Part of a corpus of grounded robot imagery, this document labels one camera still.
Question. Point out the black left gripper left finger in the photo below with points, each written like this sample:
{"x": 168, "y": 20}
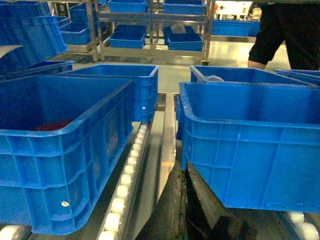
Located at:
{"x": 168, "y": 219}

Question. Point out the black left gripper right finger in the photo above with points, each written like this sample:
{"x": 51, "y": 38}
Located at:
{"x": 206, "y": 217}

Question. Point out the large blue plastic crate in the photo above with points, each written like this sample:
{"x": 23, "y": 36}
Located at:
{"x": 256, "y": 145}

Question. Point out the steel shelf rack background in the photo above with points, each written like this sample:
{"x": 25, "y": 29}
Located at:
{"x": 153, "y": 19}

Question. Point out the white roller conveyor track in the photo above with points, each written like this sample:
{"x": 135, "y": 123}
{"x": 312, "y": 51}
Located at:
{"x": 117, "y": 214}

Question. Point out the blue crate with red contents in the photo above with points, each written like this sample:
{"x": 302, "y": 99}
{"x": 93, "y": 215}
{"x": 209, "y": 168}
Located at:
{"x": 60, "y": 140}

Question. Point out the blue crate far right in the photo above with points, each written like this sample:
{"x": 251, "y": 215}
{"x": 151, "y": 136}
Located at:
{"x": 309, "y": 76}

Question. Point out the person in black shorts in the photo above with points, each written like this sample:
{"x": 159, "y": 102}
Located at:
{"x": 296, "y": 24}

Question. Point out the tilted blue crate upper left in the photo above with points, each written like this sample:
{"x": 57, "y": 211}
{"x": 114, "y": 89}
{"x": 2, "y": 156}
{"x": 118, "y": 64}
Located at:
{"x": 30, "y": 26}

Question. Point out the metal shelf divider rail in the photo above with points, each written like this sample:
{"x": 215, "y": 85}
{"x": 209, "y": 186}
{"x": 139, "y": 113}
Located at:
{"x": 167, "y": 159}

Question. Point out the blue crate behind handled crate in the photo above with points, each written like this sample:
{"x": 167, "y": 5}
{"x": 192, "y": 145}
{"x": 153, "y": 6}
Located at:
{"x": 211, "y": 74}

